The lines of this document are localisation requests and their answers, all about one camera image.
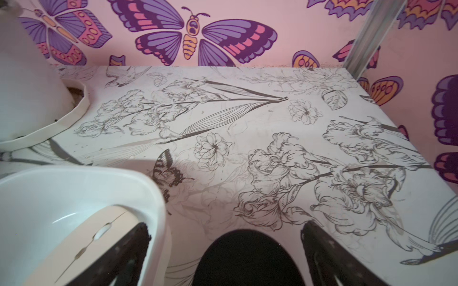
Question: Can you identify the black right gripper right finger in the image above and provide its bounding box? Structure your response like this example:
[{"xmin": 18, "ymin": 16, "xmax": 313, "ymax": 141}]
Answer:
[{"xmin": 301, "ymin": 222, "xmax": 386, "ymax": 286}]

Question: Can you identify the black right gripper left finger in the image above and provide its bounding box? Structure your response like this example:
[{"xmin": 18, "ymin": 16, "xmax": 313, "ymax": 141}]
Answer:
[{"xmin": 68, "ymin": 222, "xmax": 151, "ymax": 286}]

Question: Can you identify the pink mouse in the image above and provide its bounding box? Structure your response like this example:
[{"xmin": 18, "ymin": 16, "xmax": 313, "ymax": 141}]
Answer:
[{"xmin": 25, "ymin": 206, "xmax": 139, "ymax": 286}]

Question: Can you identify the white storage box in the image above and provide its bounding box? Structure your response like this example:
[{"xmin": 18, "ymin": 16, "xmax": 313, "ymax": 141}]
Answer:
[{"xmin": 1, "ymin": 166, "xmax": 171, "ymax": 286}]

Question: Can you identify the small black round jar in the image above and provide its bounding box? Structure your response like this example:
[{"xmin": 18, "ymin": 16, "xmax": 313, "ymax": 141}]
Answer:
[{"xmin": 192, "ymin": 230, "xmax": 305, "ymax": 286}]

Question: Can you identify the potted green plant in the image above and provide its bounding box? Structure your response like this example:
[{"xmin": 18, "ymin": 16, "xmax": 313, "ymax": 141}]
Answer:
[{"xmin": 1, "ymin": 1, "xmax": 90, "ymax": 152}]

